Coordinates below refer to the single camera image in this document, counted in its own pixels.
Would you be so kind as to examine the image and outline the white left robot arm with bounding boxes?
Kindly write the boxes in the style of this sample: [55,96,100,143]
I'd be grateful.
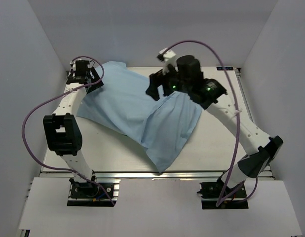
[43,56,103,197]

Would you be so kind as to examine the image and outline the dark label sticker right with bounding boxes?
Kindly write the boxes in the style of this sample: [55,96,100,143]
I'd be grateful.
[216,66,234,71]

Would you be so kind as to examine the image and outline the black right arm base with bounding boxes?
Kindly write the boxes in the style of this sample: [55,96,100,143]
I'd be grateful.
[196,180,249,210]

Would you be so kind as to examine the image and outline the white foreground board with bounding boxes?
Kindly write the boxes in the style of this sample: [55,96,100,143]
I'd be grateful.
[20,178,302,237]

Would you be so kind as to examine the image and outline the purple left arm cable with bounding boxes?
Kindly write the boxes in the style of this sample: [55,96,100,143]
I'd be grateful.
[21,56,116,206]

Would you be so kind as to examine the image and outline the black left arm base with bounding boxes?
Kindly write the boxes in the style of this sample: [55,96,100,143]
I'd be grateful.
[67,178,117,207]

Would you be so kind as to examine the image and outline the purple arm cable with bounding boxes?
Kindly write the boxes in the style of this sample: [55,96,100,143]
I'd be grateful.
[159,39,259,207]
[21,56,116,206]

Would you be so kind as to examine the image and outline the aluminium table frame rail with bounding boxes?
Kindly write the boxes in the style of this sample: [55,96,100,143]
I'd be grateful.
[236,69,275,178]

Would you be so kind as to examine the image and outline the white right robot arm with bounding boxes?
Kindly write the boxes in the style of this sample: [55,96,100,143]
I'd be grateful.
[146,55,283,197]

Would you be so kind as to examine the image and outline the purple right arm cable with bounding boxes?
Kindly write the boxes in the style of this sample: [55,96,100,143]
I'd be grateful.
[159,39,259,207]

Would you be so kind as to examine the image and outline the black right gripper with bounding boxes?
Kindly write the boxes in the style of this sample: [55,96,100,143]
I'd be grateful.
[146,61,191,101]

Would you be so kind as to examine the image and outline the blue green satin pillowcase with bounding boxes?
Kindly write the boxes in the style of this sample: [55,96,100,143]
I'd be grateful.
[77,61,203,172]

